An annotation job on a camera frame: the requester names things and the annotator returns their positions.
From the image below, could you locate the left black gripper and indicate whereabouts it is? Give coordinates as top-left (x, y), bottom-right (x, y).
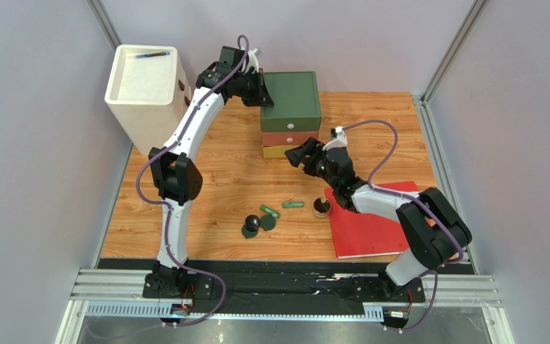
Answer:
top-left (236, 70), bottom-right (276, 108)

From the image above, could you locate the green top drawer unit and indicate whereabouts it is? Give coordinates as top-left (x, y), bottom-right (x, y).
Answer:
top-left (260, 71), bottom-right (322, 133)

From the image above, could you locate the red drawer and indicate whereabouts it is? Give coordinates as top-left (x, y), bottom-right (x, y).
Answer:
top-left (261, 131), bottom-right (319, 146)

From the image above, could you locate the black round ball sponge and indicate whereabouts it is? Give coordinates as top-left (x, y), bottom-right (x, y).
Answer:
top-left (245, 215), bottom-right (261, 231)

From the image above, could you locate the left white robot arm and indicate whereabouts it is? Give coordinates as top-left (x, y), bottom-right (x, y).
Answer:
top-left (149, 67), bottom-right (274, 285)

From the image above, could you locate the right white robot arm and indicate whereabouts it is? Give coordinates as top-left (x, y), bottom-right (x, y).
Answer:
top-left (285, 138), bottom-right (473, 287)

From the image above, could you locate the yellow bottom drawer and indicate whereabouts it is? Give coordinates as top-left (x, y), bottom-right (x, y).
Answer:
top-left (262, 145), bottom-right (299, 159)

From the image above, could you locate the green tube right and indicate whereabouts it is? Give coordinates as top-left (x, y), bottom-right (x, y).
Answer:
top-left (281, 201), bottom-right (304, 209)

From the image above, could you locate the green tube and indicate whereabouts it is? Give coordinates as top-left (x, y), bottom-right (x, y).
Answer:
top-left (281, 201), bottom-right (304, 209)
top-left (259, 204), bottom-right (281, 219)

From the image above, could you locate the green tube left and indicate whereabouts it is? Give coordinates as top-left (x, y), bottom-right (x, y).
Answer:
top-left (259, 204), bottom-right (281, 219)

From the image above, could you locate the dark green disc right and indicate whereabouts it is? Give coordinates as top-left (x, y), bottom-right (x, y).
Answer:
top-left (259, 215), bottom-right (276, 231)

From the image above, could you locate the dark green disc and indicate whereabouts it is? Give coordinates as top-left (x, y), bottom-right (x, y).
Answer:
top-left (241, 225), bottom-right (259, 239)
top-left (259, 215), bottom-right (276, 231)

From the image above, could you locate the red folder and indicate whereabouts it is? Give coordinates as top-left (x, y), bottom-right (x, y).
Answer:
top-left (324, 181), bottom-right (419, 259)

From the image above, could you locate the dark green disc left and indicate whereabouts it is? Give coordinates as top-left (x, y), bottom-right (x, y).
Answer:
top-left (241, 225), bottom-right (259, 239)

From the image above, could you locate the dark blue pen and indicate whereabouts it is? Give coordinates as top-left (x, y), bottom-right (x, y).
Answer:
top-left (133, 51), bottom-right (170, 59)

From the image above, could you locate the white drawer cabinet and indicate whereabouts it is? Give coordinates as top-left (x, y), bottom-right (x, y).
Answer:
top-left (105, 44), bottom-right (194, 156)

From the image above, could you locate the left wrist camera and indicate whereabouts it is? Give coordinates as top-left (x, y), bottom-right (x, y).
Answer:
top-left (241, 48), bottom-right (262, 74)

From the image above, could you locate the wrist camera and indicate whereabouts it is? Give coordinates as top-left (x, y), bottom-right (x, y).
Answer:
top-left (241, 48), bottom-right (262, 74)
top-left (324, 126), bottom-right (348, 151)

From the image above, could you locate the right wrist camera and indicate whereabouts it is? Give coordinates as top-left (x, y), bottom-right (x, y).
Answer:
top-left (324, 126), bottom-right (348, 151)

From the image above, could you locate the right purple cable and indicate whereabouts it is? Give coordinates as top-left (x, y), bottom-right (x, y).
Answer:
top-left (337, 119), bottom-right (467, 333)

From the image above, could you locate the purple cable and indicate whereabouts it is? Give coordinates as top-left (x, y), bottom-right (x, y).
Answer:
top-left (337, 119), bottom-right (467, 333)
top-left (86, 34), bottom-right (252, 335)

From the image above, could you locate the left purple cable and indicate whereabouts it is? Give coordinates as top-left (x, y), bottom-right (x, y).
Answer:
top-left (86, 34), bottom-right (252, 335)

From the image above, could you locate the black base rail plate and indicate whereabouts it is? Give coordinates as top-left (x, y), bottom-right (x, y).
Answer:
top-left (98, 259), bottom-right (476, 316)

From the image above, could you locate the aluminium frame rail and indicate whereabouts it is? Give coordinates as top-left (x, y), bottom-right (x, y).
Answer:
top-left (57, 265), bottom-right (513, 343)

